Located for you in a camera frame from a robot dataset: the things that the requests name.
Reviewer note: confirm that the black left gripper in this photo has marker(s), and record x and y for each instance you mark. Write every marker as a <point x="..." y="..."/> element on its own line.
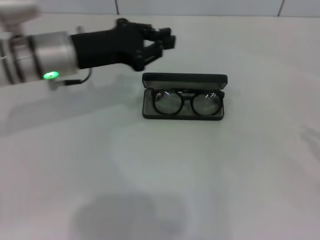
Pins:
<point x="107" y="47"/>

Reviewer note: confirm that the black framed glasses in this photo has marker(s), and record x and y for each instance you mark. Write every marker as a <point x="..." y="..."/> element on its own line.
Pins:
<point x="186" y="100"/>

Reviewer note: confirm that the black glasses case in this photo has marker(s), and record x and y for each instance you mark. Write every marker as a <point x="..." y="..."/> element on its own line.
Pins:
<point x="185" y="80"/>

